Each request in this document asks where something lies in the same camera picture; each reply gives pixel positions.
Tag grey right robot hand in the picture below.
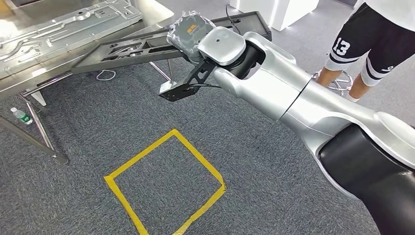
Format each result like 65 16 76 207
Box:
166 10 217 66

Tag black plastic slotted panel part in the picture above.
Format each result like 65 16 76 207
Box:
70 11 272 75

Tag steel workbench table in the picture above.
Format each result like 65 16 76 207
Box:
0 0 176 165

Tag stamped metal sheet panel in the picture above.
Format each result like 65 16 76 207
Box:
0 0 143 80

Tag yellow floor tape square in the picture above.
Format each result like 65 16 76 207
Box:
103 128 227 235

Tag chrome stool base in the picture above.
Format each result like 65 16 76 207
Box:
311 70 354 92

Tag clear plastic water bottle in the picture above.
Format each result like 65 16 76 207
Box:
10 107 34 125

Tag person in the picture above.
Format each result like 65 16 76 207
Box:
316 0 415 103

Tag thin black wrist wire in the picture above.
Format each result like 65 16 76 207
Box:
225 3 242 35

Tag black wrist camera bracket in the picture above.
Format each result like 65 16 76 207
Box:
159 60 218 103

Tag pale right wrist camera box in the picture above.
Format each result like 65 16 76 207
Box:
160 81 177 94

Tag white pedestal block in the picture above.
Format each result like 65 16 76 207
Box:
228 0 320 32

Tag white cord loop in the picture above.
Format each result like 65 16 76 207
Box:
95 69 116 81

